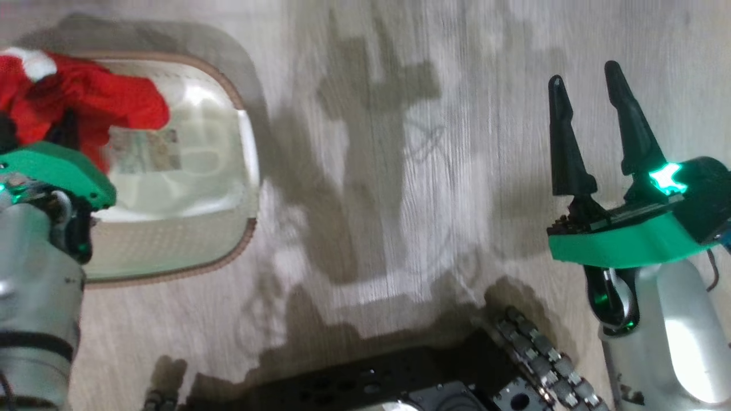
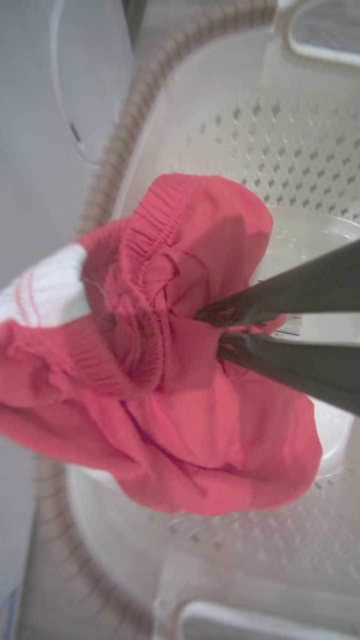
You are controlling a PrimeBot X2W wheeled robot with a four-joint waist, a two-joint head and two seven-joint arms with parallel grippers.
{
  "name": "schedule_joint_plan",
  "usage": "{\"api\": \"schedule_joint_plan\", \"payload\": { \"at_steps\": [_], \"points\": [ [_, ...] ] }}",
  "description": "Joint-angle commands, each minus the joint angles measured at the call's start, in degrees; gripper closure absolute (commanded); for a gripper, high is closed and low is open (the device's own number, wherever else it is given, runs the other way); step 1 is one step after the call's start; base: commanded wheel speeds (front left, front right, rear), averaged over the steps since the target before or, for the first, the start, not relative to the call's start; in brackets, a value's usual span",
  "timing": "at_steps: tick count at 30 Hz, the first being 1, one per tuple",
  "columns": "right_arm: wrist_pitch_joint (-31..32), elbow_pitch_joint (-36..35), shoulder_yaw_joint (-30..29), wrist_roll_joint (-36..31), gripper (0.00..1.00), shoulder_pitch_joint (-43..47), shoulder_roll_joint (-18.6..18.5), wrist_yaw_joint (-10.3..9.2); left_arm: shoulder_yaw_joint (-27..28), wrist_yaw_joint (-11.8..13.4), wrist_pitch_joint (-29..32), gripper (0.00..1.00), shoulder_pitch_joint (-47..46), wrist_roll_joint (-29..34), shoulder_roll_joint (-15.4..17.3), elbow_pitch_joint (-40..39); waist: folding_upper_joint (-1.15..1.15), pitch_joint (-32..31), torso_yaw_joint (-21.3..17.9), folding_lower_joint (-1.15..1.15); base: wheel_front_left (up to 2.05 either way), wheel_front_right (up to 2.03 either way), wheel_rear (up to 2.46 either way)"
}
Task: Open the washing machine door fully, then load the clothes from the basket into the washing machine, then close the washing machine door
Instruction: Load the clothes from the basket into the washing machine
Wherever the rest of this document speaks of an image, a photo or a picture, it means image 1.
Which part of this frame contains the printed sticker in basket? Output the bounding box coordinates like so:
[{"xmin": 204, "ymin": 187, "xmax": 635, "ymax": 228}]
[{"xmin": 107, "ymin": 126, "xmax": 183, "ymax": 175}]

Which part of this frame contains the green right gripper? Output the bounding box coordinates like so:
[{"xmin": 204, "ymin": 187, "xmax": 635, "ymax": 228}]
[{"xmin": 546, "ymin": 60, "xmax": 717, "ymax": 336}]

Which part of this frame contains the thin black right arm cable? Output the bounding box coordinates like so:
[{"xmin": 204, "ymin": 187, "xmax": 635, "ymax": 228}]
[{"xmin": 705, "ymin": 248, "xmax": 721, "ymax": 293}]

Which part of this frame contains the plain red garment white collar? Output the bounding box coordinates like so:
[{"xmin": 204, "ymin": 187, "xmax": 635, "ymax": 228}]
[{"xmin": 0, "ymin": 47, "xmax": 171, "ymax": 173}]

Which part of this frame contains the cream perforated laundry basket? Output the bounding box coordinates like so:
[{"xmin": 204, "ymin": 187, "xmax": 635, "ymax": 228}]
[{"xmin": 71, "ymin": 50, "xmax": 262, "ymax": 287}]

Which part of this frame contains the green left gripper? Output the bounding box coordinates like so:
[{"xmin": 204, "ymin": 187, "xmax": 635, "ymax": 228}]
[{"xmin": 0, "ymin": 108, "xmax": 118, "ymax": 264}]

